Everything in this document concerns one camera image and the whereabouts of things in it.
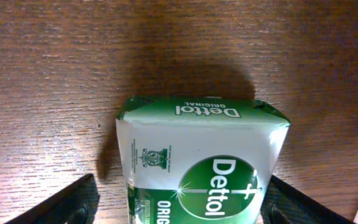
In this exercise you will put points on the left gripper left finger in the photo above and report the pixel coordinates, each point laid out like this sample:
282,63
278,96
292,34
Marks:
75,204

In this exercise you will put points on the green white soap bar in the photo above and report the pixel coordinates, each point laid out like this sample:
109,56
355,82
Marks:
198,160

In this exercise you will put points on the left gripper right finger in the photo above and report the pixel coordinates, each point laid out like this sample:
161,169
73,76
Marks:
285,204

